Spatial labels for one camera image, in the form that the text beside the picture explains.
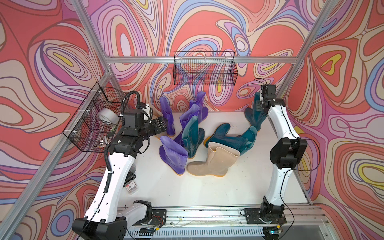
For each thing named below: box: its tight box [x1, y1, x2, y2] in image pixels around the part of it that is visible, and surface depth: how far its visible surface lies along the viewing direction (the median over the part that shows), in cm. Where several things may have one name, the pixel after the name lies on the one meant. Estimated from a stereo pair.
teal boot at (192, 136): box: [182, 115, 206, 159], surface depth 83 cm
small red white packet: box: [125, 180, 139, 195], surface depth 84 cm
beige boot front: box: [186, 142, 240, 178], surface depth 73 cm
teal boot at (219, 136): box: [203, 123, 248, 152], surface depth 100 cm
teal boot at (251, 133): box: [239, 126, 258, 156], surface depth 78 cm
